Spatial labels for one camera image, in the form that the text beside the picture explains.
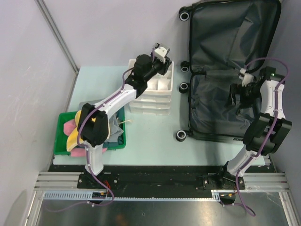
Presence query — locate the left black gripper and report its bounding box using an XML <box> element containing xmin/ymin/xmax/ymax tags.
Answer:
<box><xmin>143</xmin><ymin>50</ymin><xmax>171</xmax><ymax>82</ymax></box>

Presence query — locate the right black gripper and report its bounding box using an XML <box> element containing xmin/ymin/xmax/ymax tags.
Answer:
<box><xmin>225</xmin><ymin>83</ymin><xmax>262</xmax><ymax>109</ymax></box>

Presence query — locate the white drawer organizer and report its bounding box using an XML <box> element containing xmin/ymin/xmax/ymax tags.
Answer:
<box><xmin>129</xmin><ymin>63</ymin><xmax>174</xmax><ymax>115</ymax></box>

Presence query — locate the teal green garment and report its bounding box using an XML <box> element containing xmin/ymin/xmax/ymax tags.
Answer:
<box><xmin>103</xmin><ymin>107</ymin><xmax>125</xmax><ymax>149</ymax></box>

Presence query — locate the space astronaut hardshell suitcase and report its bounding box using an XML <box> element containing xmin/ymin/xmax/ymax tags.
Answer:
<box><xmin>179</xmin><ymin>0</ymin><xmax>281</xmax><ymax>143</ymax></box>

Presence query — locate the grey blue garment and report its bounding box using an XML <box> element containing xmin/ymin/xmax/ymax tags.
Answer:
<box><xmin>75</xmin><ymin>103</ymin><xmax>124</xmax><ymax>147</ymax></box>

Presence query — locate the pink cloth garment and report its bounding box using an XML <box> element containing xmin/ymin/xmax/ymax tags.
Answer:
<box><xmin>63</xmin><ymin>119</ymin><xmax>108</xmax><ymax>159</ymax></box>

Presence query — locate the yellow cloth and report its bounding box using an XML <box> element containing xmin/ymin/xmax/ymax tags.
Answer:
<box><xmin>66</xmin><ymin>110</ymin><xmax>111</xmax><ymax>153</ymax></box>

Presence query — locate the green plastic tray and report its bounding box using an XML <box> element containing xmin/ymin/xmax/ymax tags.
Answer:
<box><xmin>54</xmin><ymin>112</ymin><xmax>126</xmax><ymax>157</ymax></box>

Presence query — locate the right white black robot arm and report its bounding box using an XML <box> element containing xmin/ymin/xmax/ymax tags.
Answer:
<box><xmin>217</xmin><ymin>66</ymin><xmax>292</xmax><ymax>189</ymax></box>

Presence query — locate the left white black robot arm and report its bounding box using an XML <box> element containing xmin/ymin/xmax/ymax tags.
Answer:
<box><xmin>77</xmin><ymin>54</ymin><xmax>172</xmax><ymax>188</ymax></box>

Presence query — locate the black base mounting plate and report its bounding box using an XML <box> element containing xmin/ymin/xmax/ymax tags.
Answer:
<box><xmin>49</xmin><ymin>165</ymin><xmax>245</xmax><ymax>198</ymax></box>

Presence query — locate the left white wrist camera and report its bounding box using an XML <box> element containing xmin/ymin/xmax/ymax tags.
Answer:
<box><xmin>153</xmin><ymin>43</ymin><xmax>170</xmax><ymax>63</ymax></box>

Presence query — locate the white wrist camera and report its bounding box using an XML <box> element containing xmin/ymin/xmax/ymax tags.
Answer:
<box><xmin>153</xmin><ymin>43</ymin><xmax>170</xmax><ymax>63</ymax></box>
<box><xmin>238</xmin><ymin>68</ymin><xmax>254</xmax><ymax>87</ymax></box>

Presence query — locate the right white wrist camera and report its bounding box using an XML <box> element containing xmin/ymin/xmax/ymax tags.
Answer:
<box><xmin>238</xmin><ymin>68</ymin><xmax>254</xmax><ymax>87</ymax></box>

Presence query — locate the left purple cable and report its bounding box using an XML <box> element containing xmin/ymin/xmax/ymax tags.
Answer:
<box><xmin>44</xmin><ymin>47</ymin><xmax>158</xmax><ymax>212</ymax></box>

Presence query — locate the purple cable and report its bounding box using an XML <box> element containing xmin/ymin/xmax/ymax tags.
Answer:
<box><xmin>44</xmin><ymin>47</ymin><xmax>158</xmax><ymax>212</ymax></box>
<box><xmin>235</xmin><ymin>57</ymin><xmax>289</xmax><ymax>217</ymax></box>

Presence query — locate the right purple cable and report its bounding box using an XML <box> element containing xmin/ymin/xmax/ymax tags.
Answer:
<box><xmin>235</xmin><ymin>57</ymin><xmax>289</xmax><ymax>217</ymax></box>

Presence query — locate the grey slotted cable duct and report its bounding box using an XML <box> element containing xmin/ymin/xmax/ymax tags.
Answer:
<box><xmin>44</xmin><ymin>191</ymin><xmax>220</xmax><ymax>202</ymax></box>

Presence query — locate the aluminium frame rail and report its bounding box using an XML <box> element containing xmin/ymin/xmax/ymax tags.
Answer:
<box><xmin>34</xmin><ymin>172</ymin><xmax>290</xmax><ymax>192</ymax></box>

